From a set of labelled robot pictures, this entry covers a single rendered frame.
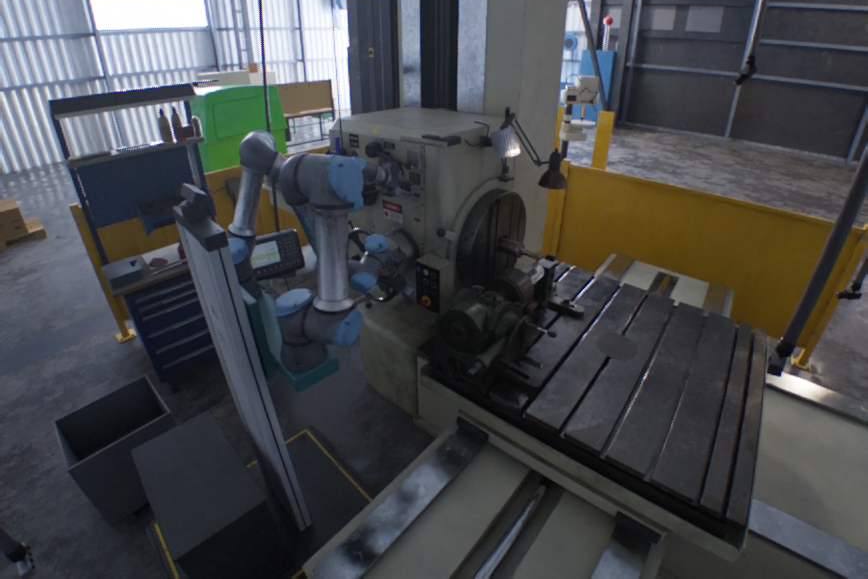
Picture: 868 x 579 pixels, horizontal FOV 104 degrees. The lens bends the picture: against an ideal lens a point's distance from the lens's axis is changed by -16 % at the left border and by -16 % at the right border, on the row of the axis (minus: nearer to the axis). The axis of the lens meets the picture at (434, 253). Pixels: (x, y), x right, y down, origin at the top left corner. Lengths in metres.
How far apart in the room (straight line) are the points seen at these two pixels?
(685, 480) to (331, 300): 1.27
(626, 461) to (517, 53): 1.87
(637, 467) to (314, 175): 1.36
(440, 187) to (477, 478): 1.22
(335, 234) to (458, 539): 1.15
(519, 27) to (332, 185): 1.50
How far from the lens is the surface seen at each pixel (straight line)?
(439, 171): 1.77
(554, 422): 1.62
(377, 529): 1.66
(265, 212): 4.54
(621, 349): 2.03
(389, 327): 2.65
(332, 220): 1.06
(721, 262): 4.03
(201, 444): 1.92
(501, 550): 1.66
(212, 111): 5.55
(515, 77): 2.26
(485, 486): 1.77
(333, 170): 1.02
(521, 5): 2.26
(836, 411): 3.01
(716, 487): 1.66
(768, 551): 2.23
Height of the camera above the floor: 2.21
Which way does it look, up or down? 27 degrees down
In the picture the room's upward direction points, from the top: straight up
